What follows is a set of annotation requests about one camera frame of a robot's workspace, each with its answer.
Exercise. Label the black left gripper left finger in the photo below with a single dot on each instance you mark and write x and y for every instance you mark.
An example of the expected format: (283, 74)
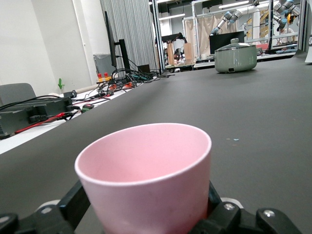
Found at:
(56, 219)

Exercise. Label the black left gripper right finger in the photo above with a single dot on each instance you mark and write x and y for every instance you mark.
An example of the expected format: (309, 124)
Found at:
(239, 221)

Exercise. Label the pink plastic cup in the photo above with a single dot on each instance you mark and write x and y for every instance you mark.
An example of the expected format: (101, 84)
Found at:
(146, 185)

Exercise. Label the grey background robot arm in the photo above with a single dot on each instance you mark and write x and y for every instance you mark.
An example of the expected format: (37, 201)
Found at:
(230, 15)

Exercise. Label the grey yellow background robot arm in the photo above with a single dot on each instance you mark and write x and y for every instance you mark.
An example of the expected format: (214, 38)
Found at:
(282, 22)

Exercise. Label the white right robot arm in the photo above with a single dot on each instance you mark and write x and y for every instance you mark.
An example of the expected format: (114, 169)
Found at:
(309, 53)

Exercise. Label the black power supply box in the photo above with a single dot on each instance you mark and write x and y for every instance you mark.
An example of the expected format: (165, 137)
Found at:
(24, 114)

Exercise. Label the grey chair back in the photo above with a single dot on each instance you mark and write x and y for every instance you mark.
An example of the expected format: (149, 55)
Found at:
(14, 92)

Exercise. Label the green plastic clip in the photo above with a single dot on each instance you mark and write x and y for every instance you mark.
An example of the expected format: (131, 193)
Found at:
(61, 85)

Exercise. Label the yellow red emergency stop button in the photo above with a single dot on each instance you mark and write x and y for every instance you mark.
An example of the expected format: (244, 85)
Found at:
(100, 77)
(106, 77)

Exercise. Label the grey-green cooking pot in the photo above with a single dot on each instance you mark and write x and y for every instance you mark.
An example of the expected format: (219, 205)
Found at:
(236, 62)

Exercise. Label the grey bin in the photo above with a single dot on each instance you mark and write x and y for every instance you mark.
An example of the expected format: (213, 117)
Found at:
(102, 64)

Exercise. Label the small black box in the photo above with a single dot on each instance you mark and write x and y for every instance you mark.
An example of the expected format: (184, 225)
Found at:
(143, 68)

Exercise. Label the glass pot lid grey knob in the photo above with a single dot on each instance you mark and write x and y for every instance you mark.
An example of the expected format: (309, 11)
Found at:
(235, 46)

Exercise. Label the wooden box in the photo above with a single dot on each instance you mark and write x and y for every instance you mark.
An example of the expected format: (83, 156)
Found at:
(187, 53)

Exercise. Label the black computer monitor on stand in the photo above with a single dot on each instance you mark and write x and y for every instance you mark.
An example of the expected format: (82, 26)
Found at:
(123, 53)

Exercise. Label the black background screen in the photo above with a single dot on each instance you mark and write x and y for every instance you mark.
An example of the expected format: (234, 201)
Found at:
(219, 42)

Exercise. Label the person in white shirt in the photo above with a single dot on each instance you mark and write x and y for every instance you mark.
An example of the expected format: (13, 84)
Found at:
(286, 35)

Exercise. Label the beige curtain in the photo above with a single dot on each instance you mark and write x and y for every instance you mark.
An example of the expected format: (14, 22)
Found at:
(202, 31)

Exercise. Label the black standing desk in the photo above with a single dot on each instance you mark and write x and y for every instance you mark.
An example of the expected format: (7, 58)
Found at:
(170, 37)

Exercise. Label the grey vertical blinds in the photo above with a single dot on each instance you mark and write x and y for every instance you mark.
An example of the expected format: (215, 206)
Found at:
(136, 31)

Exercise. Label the white metal cell frame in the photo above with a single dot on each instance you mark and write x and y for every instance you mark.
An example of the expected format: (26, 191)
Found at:
(194, 29)

